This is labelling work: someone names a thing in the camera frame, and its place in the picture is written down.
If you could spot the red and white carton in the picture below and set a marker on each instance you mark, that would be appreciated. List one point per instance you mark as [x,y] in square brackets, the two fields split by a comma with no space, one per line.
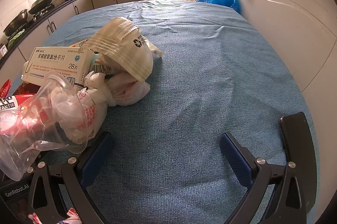
[10,104]

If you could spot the white bag with red print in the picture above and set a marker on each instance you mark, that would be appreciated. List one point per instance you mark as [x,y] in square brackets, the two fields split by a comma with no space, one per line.
[92,116]

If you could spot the orange box with barcode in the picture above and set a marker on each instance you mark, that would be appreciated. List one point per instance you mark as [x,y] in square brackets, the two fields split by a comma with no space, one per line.
[81,42]

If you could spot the red plastic basket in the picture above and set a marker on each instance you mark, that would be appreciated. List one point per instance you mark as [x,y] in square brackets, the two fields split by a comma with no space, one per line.
[5,88]

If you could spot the crushed beige disposable cup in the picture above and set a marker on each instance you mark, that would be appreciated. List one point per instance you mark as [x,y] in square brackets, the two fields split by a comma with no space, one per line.
[118,37]

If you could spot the red white printed fabric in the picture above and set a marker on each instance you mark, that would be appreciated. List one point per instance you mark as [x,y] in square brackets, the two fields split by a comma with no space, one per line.
[71,217]

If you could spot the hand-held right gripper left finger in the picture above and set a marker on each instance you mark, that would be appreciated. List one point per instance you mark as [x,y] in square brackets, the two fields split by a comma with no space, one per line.
[92,160]

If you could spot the green cloth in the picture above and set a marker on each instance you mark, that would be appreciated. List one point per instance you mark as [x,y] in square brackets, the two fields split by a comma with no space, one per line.
[15,38]

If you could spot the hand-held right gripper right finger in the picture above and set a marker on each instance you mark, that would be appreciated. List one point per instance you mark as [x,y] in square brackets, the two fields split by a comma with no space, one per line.
[234,158]

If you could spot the white medicine box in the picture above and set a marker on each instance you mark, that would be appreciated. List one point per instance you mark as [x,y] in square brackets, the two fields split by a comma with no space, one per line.
[52,63]

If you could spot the clear plastic cup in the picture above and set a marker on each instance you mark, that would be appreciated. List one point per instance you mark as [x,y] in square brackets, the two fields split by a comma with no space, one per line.
[31,150]

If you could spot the blue table cover cloth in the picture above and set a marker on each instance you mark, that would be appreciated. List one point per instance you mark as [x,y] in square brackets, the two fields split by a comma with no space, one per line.
[197,81]

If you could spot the small white box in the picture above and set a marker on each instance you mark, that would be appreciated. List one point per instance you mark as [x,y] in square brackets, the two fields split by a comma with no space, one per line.
[2,50]

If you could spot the knotted white plastic bag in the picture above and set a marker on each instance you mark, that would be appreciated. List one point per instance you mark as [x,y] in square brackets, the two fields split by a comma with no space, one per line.
[126,89]

